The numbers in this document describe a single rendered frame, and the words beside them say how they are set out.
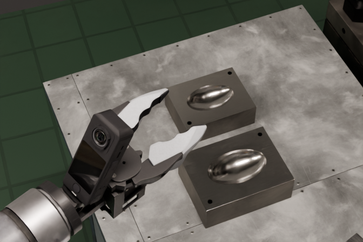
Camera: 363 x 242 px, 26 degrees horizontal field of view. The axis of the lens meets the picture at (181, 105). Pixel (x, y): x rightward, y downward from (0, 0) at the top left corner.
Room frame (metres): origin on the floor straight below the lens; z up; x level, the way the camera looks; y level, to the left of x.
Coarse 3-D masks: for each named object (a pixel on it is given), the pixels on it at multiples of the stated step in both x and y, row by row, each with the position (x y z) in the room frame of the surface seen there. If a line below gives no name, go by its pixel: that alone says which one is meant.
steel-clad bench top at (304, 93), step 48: (192, 48) 1.33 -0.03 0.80; (240, 48) 1.33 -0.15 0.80; (288, 48) 1.33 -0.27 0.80; (48, 96) 1.18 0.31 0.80; (96, 96) 1.18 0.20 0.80; (288, 96) 1.18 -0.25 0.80; (336, 96) 1.18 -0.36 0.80; (144, 144) 1.04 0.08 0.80; (288, 144) 1.04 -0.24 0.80; (336, 144) 1.04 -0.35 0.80; (336, 192) 0.91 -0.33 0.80; (144, 240) 0.80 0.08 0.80; (192, 240) 0.80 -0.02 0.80; (240, 240) 0.80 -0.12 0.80; (288, 240) 0.80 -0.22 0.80; (336, 240) 0.80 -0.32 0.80
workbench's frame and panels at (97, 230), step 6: (54, 114) 1.14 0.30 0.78; (66, 144) 1.05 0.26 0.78; (90, 216) 1.20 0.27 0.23; (90, 222) 1.21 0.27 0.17; (96, 222) 1.13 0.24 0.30; (96, 228) 1.15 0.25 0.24; (96, 234) 1.16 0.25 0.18; (102, 234) 0.82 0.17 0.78; (96, 240) 1.18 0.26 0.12; (102, 240) 1.09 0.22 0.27
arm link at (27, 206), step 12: (36, 192) 0.48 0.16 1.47; (12, 204) 0.47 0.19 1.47; (24, 204) 0.47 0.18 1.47; (36, 204) 0.47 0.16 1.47; (48, 204) 0.47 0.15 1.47; (24, 216) 0.45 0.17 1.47; (36, 216) 0.45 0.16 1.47; (48, 216) 0.45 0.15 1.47; (60, 216) 0.46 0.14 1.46; (36, 228) 0.44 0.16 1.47; (48, 228) 0.44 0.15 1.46; (60, 228) 0.45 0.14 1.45; (36, 240) 0.46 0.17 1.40; (48, 240) 0.43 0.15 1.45; (60, 240) 0.44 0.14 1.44
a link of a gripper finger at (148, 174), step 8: (168, 160) 0.54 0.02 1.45; (176, 160) 0.54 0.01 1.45; (144, 168) 0.53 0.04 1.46; (152, 168) 0.53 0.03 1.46; (160, 168) 0.53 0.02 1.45; (168, 168) 0.53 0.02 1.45; (136, 176) 0.52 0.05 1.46; (144, 176) 0.52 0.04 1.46; (152, 176) 0.52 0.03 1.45; (160, 176) 0.52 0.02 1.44; (136, 184) 0.51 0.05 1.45
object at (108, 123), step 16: (112, 112) 0.54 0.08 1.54; (96, 128) 0.52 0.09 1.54; (112, 128) 0.52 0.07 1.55; (128, 128) 0.52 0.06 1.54; (80, 144) 0.52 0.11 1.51; (96, 144) 0.51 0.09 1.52; (112, 144) 0.51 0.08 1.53; (128, 144) 0.51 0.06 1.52; (80, 160) 0.51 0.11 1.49; (96, 160) 0.50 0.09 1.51; (112, 160) 0.50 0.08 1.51; (80, 176) 0.50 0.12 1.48; (96, 176) 0.49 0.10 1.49; (80, 192) 0.49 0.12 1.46; (96, 192) 0.49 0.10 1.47
